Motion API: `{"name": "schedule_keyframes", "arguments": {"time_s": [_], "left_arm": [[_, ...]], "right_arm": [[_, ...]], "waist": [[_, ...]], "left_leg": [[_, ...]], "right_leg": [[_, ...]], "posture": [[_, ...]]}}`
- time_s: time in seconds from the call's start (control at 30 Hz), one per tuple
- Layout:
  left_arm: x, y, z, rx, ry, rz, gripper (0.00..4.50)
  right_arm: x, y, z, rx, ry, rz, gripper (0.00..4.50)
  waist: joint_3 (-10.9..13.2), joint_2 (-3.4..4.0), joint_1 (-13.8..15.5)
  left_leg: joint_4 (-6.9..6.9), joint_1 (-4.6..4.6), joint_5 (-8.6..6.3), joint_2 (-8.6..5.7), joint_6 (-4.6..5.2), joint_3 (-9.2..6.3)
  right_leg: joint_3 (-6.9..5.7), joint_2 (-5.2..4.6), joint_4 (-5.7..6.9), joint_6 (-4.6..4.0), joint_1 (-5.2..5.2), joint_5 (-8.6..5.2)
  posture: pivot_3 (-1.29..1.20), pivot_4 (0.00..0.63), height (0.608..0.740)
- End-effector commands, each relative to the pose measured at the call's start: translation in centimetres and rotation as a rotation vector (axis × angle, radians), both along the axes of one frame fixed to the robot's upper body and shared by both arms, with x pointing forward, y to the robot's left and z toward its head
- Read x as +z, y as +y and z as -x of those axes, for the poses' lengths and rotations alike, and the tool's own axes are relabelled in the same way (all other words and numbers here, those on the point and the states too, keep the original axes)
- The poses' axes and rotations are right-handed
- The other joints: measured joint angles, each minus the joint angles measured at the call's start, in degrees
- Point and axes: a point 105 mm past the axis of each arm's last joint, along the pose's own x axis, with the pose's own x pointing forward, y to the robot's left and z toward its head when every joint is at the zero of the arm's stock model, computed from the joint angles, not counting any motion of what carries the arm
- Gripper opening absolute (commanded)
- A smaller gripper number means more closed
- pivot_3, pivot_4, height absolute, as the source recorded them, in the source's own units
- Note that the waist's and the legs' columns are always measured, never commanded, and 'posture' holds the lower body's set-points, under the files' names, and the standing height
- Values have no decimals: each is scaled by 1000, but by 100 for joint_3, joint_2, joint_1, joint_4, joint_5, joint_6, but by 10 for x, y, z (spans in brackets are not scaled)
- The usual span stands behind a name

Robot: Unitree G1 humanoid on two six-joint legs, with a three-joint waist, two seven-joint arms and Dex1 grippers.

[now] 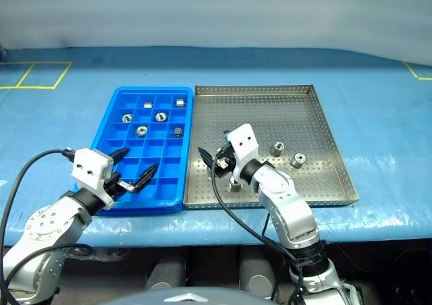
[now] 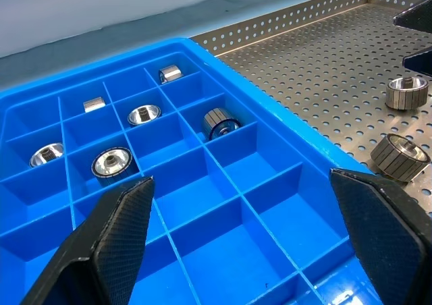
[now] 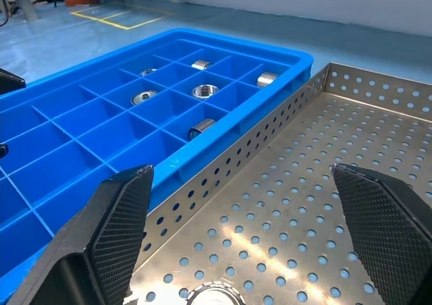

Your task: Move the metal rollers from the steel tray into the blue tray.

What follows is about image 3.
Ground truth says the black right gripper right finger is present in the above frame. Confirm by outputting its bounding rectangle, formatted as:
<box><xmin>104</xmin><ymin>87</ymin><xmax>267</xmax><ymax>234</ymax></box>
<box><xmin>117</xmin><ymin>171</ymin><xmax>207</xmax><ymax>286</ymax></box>
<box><xmin>331</xmin><ymin>163</ymin><xmax>432</xmax><ymax>305</ymax></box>

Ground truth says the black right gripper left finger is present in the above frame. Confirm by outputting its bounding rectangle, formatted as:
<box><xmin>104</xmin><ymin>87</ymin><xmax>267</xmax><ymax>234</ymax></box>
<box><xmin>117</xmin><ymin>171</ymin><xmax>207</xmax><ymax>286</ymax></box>
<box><xmin>6</xmin><ymin>164</ymin><xmax>155</xmax><ymax>305</ymax></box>

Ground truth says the blue compartment tray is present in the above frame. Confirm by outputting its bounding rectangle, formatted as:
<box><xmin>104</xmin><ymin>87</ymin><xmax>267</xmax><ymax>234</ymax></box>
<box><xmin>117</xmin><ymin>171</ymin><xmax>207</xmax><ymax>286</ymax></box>
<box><xmin>0</xmin><ymin>28</ymin><xmax>315</xmax><ymax>301</ymax></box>

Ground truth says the perforated metal tray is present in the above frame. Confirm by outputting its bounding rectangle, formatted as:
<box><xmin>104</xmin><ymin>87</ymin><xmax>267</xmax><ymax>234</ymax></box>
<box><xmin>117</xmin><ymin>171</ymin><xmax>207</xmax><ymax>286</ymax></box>
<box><xmin>124</xmin><ymin>61</ymin><xmax>432</xmax><ymax>305</ymax></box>

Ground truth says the black cable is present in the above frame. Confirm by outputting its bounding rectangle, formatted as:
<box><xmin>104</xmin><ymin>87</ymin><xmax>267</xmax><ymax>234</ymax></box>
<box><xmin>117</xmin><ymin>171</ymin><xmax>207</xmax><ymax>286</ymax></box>
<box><xmin>0</xmin><ymin>0</ymin><xmax>11</xmax><ymax>28</ymax></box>

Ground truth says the grey metal post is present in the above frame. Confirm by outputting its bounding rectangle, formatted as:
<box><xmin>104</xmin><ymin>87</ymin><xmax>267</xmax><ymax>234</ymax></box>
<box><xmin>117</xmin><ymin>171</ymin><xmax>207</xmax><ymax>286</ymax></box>
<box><xmin>13</xmin><ymin>0</ymin><xmax>38</xmax><ymax>22</ymax></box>

